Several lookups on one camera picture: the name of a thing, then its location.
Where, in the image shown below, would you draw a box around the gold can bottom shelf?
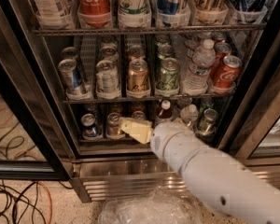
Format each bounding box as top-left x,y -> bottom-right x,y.
106,112 -> 124,139

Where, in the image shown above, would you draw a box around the orange cable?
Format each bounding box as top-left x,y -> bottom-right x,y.
0,180 -> 54,224

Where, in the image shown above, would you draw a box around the glass fridge door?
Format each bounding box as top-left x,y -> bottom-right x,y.
0,0 -> 76,180
214,18 -> 280,172

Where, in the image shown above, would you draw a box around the silver white can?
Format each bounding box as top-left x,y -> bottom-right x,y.
96,60 -> 119,99
99,47 -> 119,63
100,35 -> 118,48

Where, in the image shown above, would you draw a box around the clear water bottle shelf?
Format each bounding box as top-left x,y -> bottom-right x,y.
182,39 -> 216,95
180,105 -> 199,129

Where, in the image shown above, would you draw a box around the green can bottom shelf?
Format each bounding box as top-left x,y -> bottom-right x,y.
196,108 -> 218,136

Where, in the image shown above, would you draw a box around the blue pepsi can bottom shelf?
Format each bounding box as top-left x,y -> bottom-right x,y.
81,113 -> 101,139

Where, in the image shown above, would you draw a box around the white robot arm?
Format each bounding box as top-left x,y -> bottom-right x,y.
119,117 -> 280,224

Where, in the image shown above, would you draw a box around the blue silver can front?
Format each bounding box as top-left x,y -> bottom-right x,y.
58,58 -> 87,96

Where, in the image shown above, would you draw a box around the gold can front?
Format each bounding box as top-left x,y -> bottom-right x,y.
127,59 -> 149,98

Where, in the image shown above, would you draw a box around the orange can bottom shelf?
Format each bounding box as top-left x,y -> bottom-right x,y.
132,111 -> 147,120

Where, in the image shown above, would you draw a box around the clear water bottle middle shelf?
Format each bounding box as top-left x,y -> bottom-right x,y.
182,39 -> 216,95

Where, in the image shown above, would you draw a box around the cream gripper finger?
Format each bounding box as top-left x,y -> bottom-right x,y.
119,117 -> 153,144

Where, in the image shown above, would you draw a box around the silver white can front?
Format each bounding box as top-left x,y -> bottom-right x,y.
96,60 -> 119,99

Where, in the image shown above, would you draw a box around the red coke can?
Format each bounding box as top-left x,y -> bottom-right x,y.
209,42 -> 232,77
212,55 -> 242,93
211,32 -> 227,43

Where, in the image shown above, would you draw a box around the stainless fridge base grille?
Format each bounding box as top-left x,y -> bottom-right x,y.
69,155 -> 280,203

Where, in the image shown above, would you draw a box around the red coke can front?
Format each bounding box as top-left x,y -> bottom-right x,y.
212,55 -> 242,93

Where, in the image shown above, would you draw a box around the clear plastic bag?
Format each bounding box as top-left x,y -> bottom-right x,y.
97,187 -> 202,224

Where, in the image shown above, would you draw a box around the top wire shelf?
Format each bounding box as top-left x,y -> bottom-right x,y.
33,23 -> 266,36

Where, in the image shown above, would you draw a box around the wire shelf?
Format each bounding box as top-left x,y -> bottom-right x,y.
63,92 -> 234,105
33,23 -> 266,36

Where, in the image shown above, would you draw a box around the blue silver can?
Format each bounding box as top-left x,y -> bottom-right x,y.
58,58 -> 87,96
61,47 -> 79,60

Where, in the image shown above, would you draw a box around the white labelled bottle top left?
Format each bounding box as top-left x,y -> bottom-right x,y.
34,0 -> 75,30

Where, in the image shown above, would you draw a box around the blue white can top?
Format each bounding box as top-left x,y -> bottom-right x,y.
229,0 -> 267,24

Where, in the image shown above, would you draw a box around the middle wire shelf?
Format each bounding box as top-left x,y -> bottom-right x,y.
63,92 -> 234,105

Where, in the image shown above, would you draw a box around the green can front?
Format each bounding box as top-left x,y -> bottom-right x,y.
156,58 -> 179,96

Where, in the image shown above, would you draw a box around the black cables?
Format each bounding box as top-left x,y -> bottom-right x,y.
0,180 -> 73,224

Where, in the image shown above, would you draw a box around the gold black can top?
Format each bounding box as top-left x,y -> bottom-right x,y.
190,0 -> 229,25

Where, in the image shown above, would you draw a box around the large coca-cola bottle top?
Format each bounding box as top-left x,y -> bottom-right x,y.
79,0 -> 110,27

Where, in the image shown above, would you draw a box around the clear water bottle bottom shelf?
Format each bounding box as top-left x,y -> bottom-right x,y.
180,105 -> 199,129

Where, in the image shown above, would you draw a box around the right glass fridge door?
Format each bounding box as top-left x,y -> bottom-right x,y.
214,18 -> 280,172

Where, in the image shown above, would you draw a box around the blue red can top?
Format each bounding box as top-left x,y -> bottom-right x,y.
156,0 -> 190,28

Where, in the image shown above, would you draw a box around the brown drink bottle white cap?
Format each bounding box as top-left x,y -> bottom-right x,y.
155,100 -> 173,125

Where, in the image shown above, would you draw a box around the left glass fridge door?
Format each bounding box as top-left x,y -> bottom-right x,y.
0,0 -> 76,180

